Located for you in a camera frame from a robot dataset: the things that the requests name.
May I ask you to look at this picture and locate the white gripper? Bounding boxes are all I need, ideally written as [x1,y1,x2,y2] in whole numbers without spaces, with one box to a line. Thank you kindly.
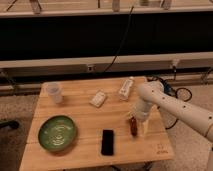
[127,109,149,134]

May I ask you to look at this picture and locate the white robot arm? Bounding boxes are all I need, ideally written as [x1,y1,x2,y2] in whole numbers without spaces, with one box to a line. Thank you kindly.
[130,81,213,143]

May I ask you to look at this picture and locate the green ceramic bowl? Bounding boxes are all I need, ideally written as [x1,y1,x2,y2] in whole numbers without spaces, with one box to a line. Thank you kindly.
[38,115,77,152]

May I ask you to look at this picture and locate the blue power adapter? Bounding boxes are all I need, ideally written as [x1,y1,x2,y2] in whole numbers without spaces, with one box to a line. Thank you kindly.
[152,77,172,96]

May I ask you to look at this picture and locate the small white box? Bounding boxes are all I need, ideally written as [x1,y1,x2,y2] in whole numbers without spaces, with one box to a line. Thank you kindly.
[90,91,107,108]

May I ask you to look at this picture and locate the black rectangular phone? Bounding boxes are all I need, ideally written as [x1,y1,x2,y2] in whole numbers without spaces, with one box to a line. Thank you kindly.
[101,130,114,156]

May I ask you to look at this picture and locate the clear plastic cup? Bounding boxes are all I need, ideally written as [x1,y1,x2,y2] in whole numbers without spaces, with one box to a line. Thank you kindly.
[45,82,63,104]

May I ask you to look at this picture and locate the black chair base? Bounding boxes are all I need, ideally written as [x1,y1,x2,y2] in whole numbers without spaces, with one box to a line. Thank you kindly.
[0,120,19,129]

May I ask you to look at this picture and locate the black hanging cable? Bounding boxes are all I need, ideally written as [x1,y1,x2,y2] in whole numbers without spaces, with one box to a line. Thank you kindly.
[103,4,136,74]

